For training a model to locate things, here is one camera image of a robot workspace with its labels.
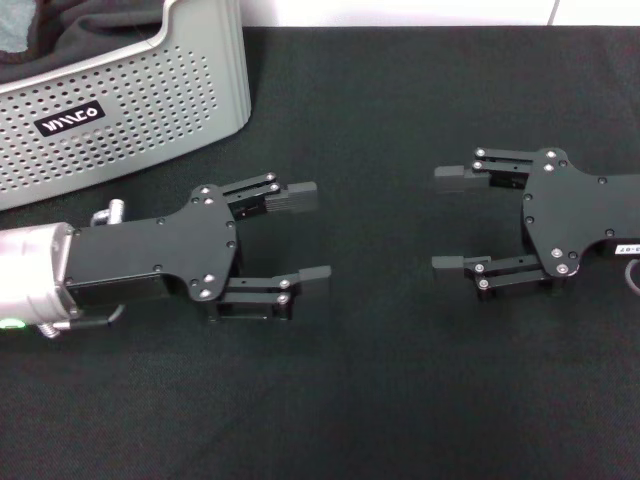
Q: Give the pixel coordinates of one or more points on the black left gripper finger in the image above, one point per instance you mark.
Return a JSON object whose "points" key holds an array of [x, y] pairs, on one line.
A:
{"points": [[270, 295], [295, 197]]}

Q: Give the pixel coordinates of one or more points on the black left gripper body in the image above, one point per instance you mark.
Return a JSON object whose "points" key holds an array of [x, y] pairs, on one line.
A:
{"points": [[140, 255]]}

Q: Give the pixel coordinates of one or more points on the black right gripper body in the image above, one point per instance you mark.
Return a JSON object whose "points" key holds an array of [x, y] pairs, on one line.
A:
{"points": [[575, 215]]}

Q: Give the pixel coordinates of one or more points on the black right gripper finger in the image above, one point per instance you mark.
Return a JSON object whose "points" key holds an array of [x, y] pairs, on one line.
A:
{"points": [[500, 275], [500, 170]]}

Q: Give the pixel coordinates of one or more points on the black tablecloth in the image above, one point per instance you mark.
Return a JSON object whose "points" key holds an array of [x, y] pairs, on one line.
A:
{"points": [[350, 375]]}

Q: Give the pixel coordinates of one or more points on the grey perforated storage box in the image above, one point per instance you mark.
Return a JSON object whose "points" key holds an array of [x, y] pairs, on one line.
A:
{"points": [[150, 100]]}

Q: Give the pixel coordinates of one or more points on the dark grey crumpled cloth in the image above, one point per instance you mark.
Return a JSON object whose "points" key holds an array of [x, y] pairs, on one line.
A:
{"points": [[100, 35]]}

